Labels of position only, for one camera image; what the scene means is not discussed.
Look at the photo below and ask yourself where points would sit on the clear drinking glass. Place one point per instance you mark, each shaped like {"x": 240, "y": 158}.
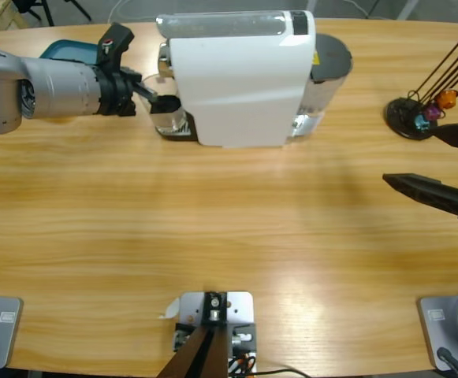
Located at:
{"x": 169, "y": 123}

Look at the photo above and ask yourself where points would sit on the white capsule coffee machine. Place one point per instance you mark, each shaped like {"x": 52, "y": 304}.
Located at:
{"x": 236, "y": 86}

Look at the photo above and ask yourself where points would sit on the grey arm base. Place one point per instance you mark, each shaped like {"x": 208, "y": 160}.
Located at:
{"x": 449, "y": 323}
{"x": 0, "y": 330}

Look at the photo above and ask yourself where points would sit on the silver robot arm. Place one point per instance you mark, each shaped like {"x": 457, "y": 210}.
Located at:
{"x": 55, "y": 86}

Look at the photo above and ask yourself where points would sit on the blue coffee capsule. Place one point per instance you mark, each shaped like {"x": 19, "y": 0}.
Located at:
{"x": 421, "y": 123}

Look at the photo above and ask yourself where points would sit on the purple coffee capsule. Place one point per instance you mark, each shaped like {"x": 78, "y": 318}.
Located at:
{"x": 431, "y": 113}

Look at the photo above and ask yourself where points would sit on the orange coffee capsule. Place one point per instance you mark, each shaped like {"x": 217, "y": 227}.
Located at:
{"x": 446, "y": 99}

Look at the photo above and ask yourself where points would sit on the black capsule holder with rods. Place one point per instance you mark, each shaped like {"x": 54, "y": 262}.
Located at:
{"x": 402, "y": 118}

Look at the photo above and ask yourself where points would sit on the teal plastic tray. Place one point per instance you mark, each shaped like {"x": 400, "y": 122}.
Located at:
{"x": 71, "y": 49}

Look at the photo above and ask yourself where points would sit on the black stand legs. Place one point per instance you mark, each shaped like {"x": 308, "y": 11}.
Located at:
{"x": 47, "y": 10}

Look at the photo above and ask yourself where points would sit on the clear water tank dark lid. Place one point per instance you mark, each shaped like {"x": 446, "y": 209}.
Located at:
{"x": 331, "y": 55}

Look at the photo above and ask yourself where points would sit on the white metal leg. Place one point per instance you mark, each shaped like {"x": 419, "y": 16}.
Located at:
{"x": 406, "y": 8}

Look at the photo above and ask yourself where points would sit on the white paper tag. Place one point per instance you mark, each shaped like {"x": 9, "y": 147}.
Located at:
{"x": 171, "y": 309}

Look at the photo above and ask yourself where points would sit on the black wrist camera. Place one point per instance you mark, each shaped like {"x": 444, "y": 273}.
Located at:
{"x": 114, "y": 43}

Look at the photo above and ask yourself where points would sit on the white mount block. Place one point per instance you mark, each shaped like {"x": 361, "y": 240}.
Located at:
{"x": 240, "y": 307}

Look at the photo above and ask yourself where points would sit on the dark camera post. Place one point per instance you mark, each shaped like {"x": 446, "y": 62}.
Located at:
{"x": 209, "y": 346}

